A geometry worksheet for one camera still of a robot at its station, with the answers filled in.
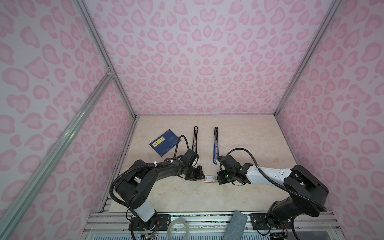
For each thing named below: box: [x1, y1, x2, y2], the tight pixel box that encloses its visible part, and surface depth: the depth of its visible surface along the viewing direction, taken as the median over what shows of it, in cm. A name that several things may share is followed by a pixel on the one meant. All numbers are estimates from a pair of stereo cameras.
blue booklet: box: [149, 129, 182, 157], surface depth 105 cm
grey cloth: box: [222, 210, 248, 240], surface depth 71 cm
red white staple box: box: [202, 175, 214, 183], surface depth 88 cm
